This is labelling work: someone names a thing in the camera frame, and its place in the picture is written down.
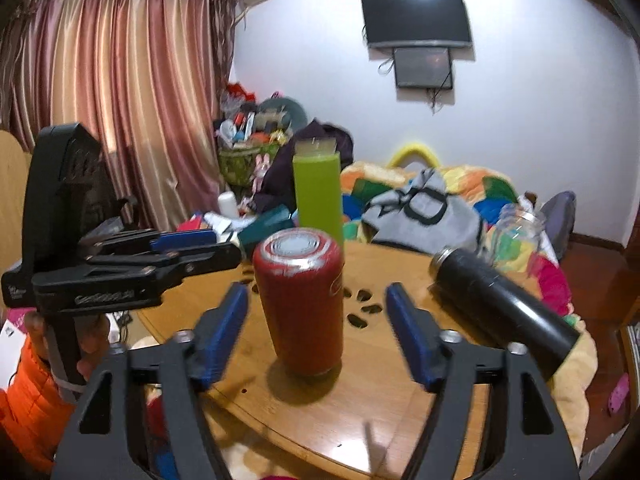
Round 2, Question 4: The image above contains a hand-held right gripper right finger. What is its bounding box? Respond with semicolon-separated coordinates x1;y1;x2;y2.
386;282;582;480

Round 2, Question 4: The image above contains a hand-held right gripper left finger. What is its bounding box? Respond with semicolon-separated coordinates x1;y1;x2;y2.
50;282;250;480

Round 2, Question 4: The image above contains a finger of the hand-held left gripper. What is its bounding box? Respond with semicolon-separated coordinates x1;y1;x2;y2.
85;241;244;292
77;228;218;257

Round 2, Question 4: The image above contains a red soda can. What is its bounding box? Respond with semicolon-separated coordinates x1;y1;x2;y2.
251;228;347;377

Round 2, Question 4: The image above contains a person's left forearm orange sleeve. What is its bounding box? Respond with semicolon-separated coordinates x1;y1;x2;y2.
0;334;83;475

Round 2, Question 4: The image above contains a black thermos cup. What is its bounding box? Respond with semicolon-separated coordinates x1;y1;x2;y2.
428;245;582;382

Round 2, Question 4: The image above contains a person's left hand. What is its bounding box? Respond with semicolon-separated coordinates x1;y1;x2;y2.
24;310;114;384

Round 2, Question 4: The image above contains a wooden chair back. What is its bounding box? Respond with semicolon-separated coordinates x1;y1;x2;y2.
0;129;34;272

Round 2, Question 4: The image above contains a white plastic bottle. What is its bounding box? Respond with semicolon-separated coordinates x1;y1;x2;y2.
218;190;240;220

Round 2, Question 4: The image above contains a teal box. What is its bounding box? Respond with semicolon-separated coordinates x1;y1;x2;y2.
237;205;297;257

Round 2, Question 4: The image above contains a green woven basket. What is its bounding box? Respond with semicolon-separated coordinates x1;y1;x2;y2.
217;142;282;187

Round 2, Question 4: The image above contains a pink bunny toy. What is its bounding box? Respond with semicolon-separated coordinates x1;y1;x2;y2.
252;154;271;194

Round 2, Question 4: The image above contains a pink striped curtain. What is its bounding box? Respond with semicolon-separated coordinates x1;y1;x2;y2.
0;0;237;235

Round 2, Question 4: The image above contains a dark purple bag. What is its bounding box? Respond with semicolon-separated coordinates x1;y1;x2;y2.
254;119;354;212

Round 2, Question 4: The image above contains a grey sweater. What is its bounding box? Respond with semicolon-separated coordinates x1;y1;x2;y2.
360;168;489;257

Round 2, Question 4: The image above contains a green tall bottle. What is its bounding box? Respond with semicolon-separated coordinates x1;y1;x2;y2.
292;138;345;249

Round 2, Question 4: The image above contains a clear glass jar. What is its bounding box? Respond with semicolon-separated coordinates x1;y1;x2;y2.
482;204;547;274

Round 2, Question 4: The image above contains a white paper box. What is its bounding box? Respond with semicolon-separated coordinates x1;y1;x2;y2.
0;319;29;392

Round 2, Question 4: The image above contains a colourful patchwork blanket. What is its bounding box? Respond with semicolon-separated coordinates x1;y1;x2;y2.
340;159;577;322

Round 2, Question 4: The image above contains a beige plush cushion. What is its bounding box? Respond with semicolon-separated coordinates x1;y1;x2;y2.
544;310;599;462

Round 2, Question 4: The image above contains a grey pillow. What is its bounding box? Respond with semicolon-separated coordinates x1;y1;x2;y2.
539;190;577;249

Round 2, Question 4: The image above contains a pink slipper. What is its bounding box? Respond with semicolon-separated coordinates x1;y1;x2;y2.
607;372;632;417

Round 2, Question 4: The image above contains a yellow foam ring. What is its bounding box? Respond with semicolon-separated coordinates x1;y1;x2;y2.
387;142;442;169

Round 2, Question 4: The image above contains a small wall screen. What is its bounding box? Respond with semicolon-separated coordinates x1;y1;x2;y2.
392;46;455;90

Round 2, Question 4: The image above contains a wall television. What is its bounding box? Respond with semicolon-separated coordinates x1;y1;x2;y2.
360;0;474;51

